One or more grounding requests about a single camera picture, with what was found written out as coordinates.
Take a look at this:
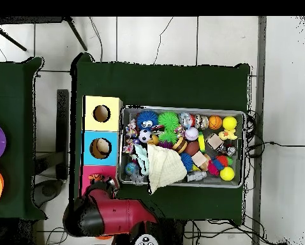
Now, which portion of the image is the light blue cloth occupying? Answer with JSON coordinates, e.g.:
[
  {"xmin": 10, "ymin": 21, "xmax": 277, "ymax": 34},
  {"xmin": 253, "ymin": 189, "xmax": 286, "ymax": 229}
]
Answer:
[{"xmin": 133, "ymin": 144, "xmax": 151, "ymax": 177}]

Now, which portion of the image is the cream white waffle cloth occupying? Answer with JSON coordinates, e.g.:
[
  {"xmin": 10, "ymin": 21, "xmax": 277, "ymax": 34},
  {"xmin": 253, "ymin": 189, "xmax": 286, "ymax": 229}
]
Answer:
[{"xmin": 145, "ymin": 144, "xmax": 188, "ymax": 195}]

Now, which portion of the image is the orange striped tiger plush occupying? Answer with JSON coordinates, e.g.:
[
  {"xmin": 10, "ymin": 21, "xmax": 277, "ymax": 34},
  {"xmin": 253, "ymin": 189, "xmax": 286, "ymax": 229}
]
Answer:
[{"xmin": 87, "ymin": 174, "xmax": 105, "ymax": 184}]

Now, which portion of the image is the wooden box with three holes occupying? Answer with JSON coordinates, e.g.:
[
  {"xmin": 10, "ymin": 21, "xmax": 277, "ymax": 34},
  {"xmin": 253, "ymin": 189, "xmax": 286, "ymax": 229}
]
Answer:
[{"xmin": 78, "ymin": 95, "xmax": 124, "ymax": 198}]

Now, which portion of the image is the small soccer ball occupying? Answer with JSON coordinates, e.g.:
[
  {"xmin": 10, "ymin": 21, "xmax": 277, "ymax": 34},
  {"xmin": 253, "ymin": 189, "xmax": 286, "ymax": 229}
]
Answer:
[{"xmin": 138, "ymin": 129, "xmax": 153, "ymax": 144}]

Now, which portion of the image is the blue spiky ball with eyes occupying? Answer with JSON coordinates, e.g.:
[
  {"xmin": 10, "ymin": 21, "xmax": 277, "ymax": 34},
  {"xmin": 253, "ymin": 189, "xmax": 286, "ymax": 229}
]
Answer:
[{"xmin": 136, "ymin": 110, "xmax": 159, "ymax": 131}]

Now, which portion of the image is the large green spiky ball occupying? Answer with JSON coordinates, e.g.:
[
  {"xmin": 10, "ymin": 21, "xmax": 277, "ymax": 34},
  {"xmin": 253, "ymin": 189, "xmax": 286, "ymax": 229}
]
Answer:
[{"xmin": 157, "ymin": 111, "xmax": 180, "ymax": 131}]

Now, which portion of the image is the toy hamburger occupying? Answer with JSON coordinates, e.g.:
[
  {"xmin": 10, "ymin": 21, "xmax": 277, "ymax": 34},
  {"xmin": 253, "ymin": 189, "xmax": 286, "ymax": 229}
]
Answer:
[{"xmin": 172, "ymin": 137, "xmax": 188, "ymax": 154}]

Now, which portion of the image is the plain wooden cube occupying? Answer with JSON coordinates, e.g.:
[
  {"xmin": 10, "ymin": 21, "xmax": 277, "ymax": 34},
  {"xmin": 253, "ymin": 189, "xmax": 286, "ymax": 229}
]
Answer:
[{"xmin": 192, "ymin": 151, "xmax": 209, "ymax": 167}]

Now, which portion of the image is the small orange basketball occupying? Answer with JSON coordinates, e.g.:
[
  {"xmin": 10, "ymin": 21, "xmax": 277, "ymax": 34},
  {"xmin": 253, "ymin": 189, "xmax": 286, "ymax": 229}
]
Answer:
[{"xmin": 207, "ymin": 115, "xmax": 223, "ymax": 130}]

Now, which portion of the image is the yellow duck plush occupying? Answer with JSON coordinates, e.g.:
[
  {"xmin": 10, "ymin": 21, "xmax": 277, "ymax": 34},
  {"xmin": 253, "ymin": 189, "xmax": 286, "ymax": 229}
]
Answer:
[{"xmin": 218, "ymin": 128, "xmax": 238, "ymax": 141}]

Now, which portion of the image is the yellow foam ball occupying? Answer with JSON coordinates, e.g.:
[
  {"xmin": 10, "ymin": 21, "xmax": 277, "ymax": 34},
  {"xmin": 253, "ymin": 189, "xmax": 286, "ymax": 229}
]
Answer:
[{"xmin": 222, "ymin": 115, "xmax": 238, "ymax": 130}]

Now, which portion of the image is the black upright panel stand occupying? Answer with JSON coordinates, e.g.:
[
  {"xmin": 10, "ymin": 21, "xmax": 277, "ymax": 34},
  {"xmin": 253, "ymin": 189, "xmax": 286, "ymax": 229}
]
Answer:
[{"xmin": 33, "ymin": 89, "xmax": 70, "ymax": 208}]

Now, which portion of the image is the black tripod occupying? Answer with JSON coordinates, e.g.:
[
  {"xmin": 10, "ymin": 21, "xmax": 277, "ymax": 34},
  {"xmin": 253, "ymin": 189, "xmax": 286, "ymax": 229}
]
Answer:
[{"xmin": 0, "ymin": 16, "xmax": 89, "ymax": 52}]

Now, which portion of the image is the dark green side tablecloth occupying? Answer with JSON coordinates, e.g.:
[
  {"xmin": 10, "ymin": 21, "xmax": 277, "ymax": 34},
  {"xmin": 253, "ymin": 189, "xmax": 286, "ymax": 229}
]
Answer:
[{"xmin": 0, "ymin": 56, "xmax": 47, "ymax": 221}]

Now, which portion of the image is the shallow wire mesh bin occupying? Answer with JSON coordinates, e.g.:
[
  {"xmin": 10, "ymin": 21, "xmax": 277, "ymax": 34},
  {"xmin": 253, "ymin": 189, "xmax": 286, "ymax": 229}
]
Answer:
[{"xmin": 117, "ymin": 105, "xmax": 247, "ymax": 189}]

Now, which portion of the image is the thin black floor cable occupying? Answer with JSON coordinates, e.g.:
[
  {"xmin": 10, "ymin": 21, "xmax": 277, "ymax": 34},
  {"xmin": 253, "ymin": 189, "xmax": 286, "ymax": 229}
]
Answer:
[{"xmin": 153, "ymin": 16, "xmax": 174, "ymax": 65}]

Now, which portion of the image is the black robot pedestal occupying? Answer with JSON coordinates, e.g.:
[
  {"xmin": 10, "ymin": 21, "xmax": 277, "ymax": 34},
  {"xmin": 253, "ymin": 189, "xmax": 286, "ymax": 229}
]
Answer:
[{"xmin": 163, "ymin": 218, "xmax": 186, "ymax": 245}]

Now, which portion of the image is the black power cable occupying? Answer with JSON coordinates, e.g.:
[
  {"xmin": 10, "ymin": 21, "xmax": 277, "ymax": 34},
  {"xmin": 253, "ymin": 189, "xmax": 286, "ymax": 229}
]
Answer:
[{"xmin": 246, "ymin": 140, "xmax": 305, "ymax": 148}]

